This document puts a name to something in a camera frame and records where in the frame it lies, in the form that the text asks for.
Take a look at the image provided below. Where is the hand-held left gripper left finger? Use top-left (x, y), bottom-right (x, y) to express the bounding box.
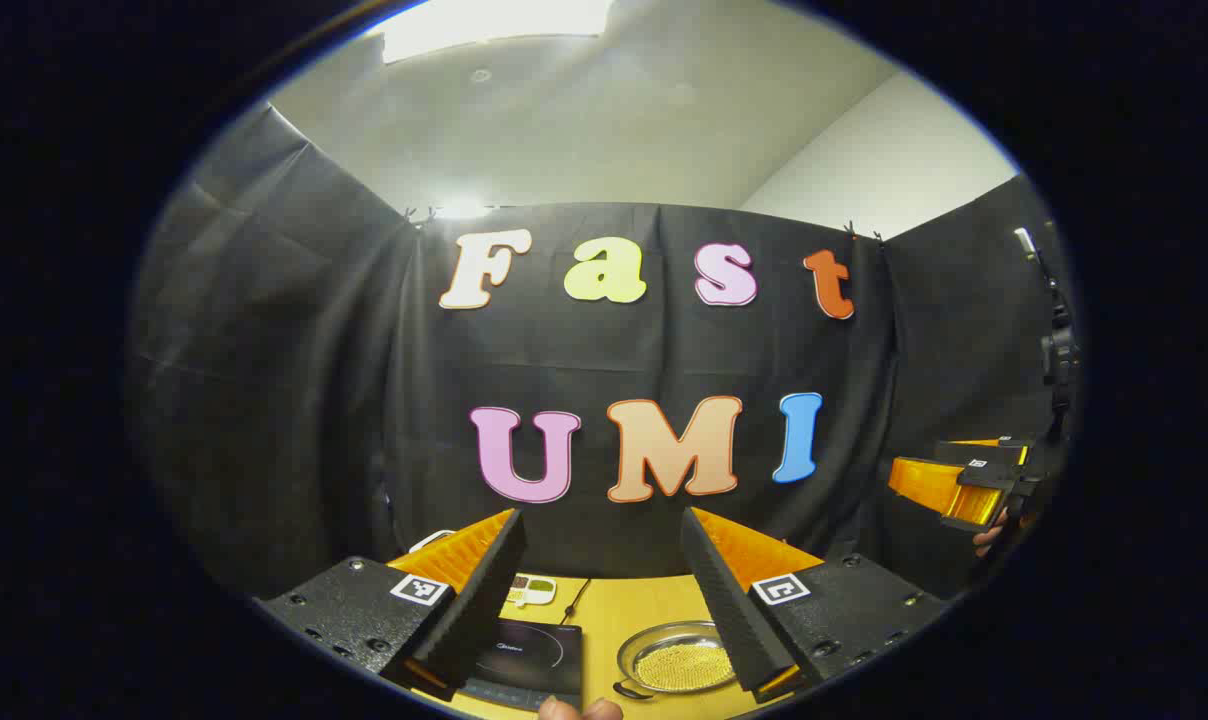
top-left (257, 508), bottom-right (527, 701)

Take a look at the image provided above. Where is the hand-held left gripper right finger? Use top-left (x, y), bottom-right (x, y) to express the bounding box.
top-left (680, 507), bottom-right (952, 704)

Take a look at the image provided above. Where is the black induction cooktop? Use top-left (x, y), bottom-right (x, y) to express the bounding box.
top-left (459, 617), bottom-right (585, 713)

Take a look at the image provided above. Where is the stainless steel pot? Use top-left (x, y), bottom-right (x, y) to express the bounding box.
top-left (612, 620), bottom-right (740, 701)

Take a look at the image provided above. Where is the white divided bean dish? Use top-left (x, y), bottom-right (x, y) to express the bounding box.
top-left (504, 575), bottom-right (558, 608)

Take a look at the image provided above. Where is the pile of yellow soybeans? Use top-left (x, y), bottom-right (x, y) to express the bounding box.
top-left (632, 640), bottom-right (735, 693)

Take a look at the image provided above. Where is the dark tripod stand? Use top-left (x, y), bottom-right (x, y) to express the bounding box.
top-left (1014, 227), bottom-right (1081, 441)

